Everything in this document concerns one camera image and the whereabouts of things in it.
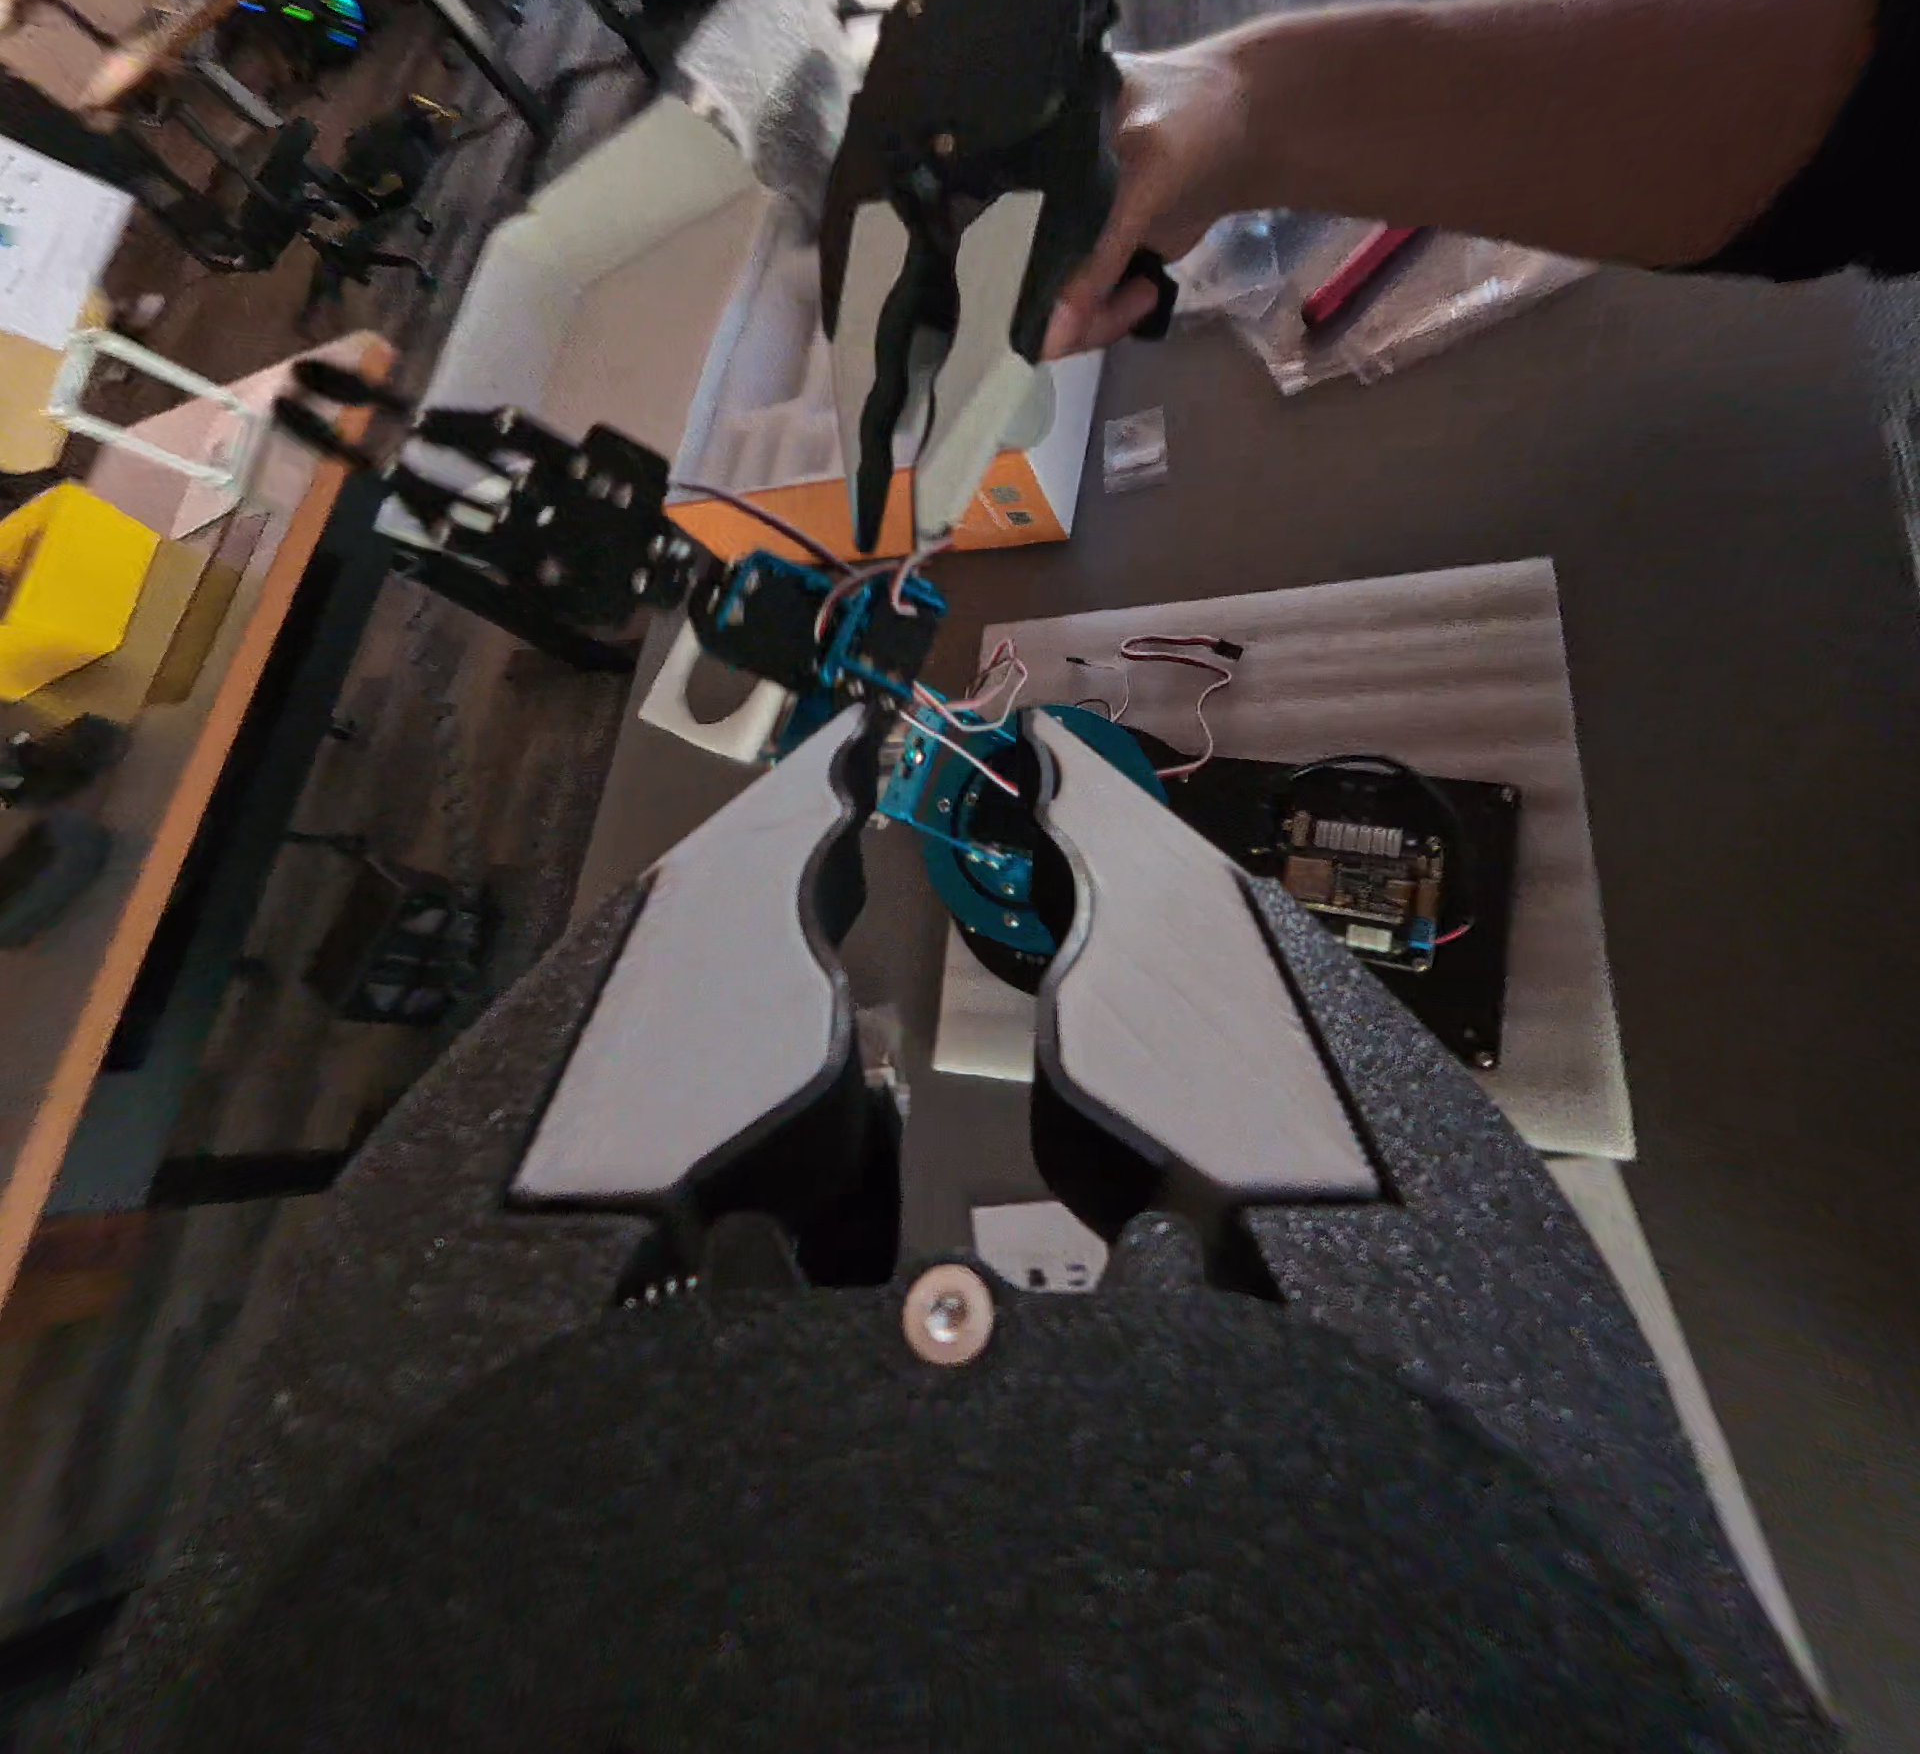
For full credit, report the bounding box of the white paper sheet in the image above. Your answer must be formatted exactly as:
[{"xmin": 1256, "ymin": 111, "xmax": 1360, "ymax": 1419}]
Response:
[{"xmin": 0, "ymin": 133, "xmax": 137, "ymax": 347}]

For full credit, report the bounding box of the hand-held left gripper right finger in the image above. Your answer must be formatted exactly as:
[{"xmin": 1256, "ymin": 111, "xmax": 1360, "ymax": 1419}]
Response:
[{"xmin": 1018, "ymin": 710, "xmax": 1386, "ymax": 1233}]

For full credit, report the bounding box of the orange white box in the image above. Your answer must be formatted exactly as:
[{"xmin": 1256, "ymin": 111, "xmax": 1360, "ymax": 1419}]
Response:
[{"xmin": 664, "ymin": 181, "xmax": 1108, "ymax": 565}]

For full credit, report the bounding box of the blue black toy robot arm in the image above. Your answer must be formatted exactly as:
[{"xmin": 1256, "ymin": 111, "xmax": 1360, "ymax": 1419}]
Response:
[{"xmin": 382, "ymin": 403, "xmax": 1172, "ymax": 997}]

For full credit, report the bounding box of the black crate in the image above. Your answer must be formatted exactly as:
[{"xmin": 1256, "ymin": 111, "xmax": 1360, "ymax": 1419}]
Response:
[{"xmin": 309, "ymin": 868, "xmax": 498, "ymax": 1028}]

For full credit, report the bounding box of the white foam sheet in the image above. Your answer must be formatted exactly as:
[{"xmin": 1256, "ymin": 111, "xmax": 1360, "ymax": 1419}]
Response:
[{"xmin": 931, "ymin": 557, "xmax": 1641, "ymax": 1163}]

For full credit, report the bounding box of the white bubble wrap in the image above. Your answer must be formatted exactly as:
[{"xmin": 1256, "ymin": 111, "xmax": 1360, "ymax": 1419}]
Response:
[{"xmin": 676, "ymin": 0, "xmax": 918, "ymax": 197}]

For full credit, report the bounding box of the person's right hand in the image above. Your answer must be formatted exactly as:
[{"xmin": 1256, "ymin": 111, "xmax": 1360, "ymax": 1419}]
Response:
[{"xmin": 1042, "ymin": 37, "xmax": 1276, "ymax": 365}]

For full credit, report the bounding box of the clear plastic tool bag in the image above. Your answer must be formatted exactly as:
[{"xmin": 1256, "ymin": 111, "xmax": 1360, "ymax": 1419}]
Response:
[{"xmin": 1175, "ymin": 208, "xmax": 1599, "ymax": 397}]

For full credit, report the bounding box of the person's right forearm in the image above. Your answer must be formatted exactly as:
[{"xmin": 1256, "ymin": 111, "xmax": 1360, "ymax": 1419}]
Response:
[{"xmin": 1239, "ymin": 0, "xmax": 1920, "ymax": 287}]

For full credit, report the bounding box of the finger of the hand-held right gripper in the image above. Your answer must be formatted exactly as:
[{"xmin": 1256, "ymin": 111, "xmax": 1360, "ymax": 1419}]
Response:
[
  {"xmin": 905, "ymin": 190, "xmax": 1055, "ymax": 540},
  {"xmin": 829, "ymin": 192, "xmax": 963, "ymax": 557}
]

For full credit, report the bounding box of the grey desk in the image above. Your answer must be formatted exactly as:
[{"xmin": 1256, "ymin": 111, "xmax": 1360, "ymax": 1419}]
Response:
[{"xmin": 563, "ymin": 171, "xmax": 1920, "ymax": 1754}]

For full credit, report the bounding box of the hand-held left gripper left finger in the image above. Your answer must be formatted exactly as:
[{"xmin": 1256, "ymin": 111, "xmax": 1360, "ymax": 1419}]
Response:
[{"xmin": 506, "ymin": 699, "xmax": 905, "ymax": 1283}]

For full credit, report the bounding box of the white foam block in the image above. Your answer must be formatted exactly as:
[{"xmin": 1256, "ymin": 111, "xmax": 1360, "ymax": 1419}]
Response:
[{"xmin": 640, "ymin": 625, "xmax": 790, "ymax": 758}]

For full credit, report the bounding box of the servo cable with black plug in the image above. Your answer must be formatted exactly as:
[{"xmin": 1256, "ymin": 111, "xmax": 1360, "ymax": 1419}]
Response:
[{"xmin": 1071, "ymin": 638, "xmax": 1248, "ymax": 788}]

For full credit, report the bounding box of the white frame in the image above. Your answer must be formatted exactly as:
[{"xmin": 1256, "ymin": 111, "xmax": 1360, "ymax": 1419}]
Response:
[{"xmin": 43, "ymin": 329, "xmax": 262, "ymax": 490}]

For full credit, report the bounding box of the white packing foam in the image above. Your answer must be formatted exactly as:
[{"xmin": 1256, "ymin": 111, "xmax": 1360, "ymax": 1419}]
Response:
[{"xmin": 426, "ymin": 100, "xmax": 780, "ymax": 467}]

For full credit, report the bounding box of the red handled tool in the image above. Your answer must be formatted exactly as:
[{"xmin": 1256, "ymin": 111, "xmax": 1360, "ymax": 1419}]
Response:
[{"xmin": 1301, "ymin": 225, "xmax": 1430, "ymax": 332}]

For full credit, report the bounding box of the black base plate with board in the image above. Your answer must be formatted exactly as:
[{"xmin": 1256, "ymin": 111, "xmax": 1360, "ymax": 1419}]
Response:
[{"xmin": 958, "ymin": 753, "xmax": 1525, "ymax": 1074}]

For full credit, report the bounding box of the wooden desk with black legs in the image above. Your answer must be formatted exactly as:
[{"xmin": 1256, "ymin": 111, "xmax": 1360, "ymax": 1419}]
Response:
[{"xmin": 0, "ymin": 329, "xmax": 397, "ymax": 1297}]

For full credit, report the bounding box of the yellow bin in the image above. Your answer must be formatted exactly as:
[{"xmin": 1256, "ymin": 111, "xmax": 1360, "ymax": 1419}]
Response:
[{"xmin": 0, "ymin": 482, "xmax": 165, "ymax": 707}]

